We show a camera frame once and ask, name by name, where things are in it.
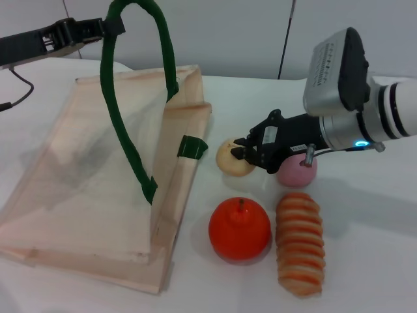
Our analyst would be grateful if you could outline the silver black wrist camera box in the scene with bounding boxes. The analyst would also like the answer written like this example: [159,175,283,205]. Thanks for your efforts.
[302,27,373,117]

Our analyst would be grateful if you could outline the beige potato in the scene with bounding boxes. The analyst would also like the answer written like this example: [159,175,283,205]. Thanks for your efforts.
[216,138,255,177]

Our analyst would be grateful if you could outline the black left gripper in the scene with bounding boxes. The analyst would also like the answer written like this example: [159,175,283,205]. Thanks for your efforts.
[0,18,126,68]

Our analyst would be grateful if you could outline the pink round peach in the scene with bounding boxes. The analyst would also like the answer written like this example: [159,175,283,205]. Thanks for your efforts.
[276,153,318,188]

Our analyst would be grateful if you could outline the white canvas handbag green handles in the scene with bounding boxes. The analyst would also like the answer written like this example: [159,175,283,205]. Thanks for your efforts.
[0,0,213,288]

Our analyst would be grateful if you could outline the orange striped bread loaf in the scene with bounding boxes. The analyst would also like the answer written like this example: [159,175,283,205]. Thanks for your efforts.
[275,192,326,297]

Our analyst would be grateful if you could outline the dark left arm cable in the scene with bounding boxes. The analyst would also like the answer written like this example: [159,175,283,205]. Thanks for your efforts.
[0,67,35,112]

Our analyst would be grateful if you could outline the thin dark vertical pole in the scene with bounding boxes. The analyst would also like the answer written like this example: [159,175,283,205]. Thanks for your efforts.
[278,0,296,80]

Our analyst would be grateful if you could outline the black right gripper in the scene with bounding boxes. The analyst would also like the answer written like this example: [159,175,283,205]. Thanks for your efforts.
[231,110,326,173]

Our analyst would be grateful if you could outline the silver plug with thin cable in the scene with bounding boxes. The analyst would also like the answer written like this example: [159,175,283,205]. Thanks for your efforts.
[304,140,386,168]

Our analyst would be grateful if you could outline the orange red toy apple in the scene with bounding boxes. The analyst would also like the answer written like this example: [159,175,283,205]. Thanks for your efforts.
[208,196,271,261]

